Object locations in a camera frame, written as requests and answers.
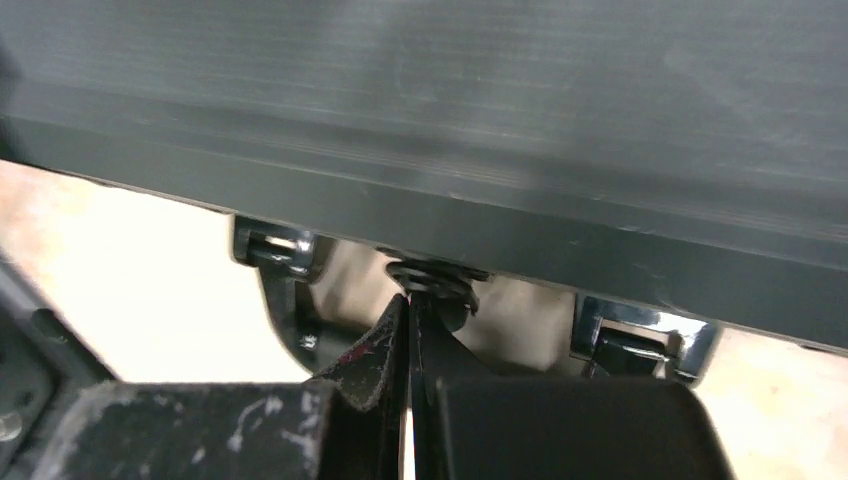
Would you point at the black poker set case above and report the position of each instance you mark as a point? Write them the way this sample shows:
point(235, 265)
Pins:
point(689, 156)

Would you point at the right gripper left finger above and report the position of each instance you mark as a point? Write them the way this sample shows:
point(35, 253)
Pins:
point(344, 423)

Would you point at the aluminium frame rail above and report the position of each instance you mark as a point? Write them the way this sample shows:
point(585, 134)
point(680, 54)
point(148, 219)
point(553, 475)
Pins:
point(44, 365)

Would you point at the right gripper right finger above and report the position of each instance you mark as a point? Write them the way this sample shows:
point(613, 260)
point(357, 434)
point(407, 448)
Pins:
point(617, 421)

